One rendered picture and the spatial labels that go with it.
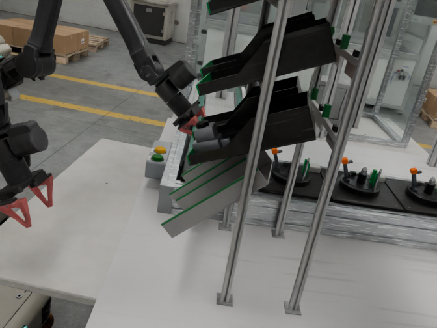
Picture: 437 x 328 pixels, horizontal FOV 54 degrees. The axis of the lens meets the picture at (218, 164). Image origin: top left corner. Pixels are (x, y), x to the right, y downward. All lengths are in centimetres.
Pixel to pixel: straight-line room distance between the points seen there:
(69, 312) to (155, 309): 126
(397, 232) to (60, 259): 103
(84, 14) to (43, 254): 929
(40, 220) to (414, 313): 106
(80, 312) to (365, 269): 142
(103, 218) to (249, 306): 52
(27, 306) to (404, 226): 144
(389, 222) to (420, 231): 10
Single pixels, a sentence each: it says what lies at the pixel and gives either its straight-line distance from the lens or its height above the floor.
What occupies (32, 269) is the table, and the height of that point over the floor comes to 86.
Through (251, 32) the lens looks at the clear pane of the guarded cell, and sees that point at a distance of 269.
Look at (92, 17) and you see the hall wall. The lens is 1025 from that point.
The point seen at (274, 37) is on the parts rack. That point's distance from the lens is 82.
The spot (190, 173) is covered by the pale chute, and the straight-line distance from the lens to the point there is 126.
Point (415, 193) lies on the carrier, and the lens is 163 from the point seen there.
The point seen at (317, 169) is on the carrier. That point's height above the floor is 98.
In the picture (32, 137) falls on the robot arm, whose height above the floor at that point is 120.
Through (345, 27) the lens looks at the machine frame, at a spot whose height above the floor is 143.
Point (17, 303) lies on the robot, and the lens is 194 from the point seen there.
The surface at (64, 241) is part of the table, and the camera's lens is 125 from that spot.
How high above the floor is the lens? 159
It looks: 24 degrees down
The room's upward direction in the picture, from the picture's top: 9 degrees clockwise
